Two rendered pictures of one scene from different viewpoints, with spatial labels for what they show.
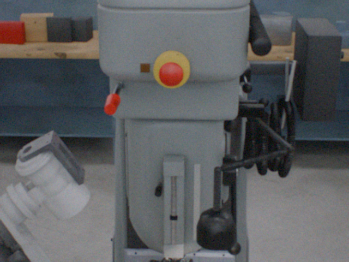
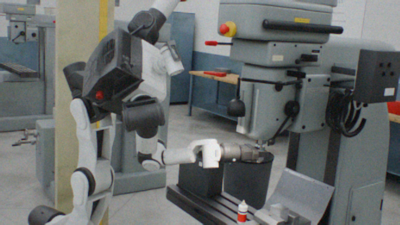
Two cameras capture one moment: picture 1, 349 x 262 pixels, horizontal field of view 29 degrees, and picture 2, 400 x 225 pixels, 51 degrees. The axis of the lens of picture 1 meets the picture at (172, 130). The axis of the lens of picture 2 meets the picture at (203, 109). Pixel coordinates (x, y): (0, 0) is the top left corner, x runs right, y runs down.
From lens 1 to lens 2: 1.25 m
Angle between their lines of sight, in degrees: 49
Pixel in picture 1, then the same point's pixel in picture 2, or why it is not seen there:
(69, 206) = (169, 69)
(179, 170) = (244, 87)
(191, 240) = (252, 129)
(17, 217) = (155, 69)
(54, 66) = not seen: outside the picture
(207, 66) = (241, 30)
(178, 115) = (248, 60)
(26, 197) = (159, 62)
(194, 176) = (256, 95)
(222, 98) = (263, 53)
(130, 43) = (221, 18)
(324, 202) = not seen: outside the picture
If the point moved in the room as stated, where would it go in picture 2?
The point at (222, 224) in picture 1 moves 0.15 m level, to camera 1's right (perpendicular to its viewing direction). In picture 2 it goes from (233, 103) to (262, 111)
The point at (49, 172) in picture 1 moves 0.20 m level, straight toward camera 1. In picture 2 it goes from (166, 54) to (127, 54)
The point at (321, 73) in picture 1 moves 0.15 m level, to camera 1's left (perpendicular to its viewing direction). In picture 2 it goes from (364, 72) to (331, 67)
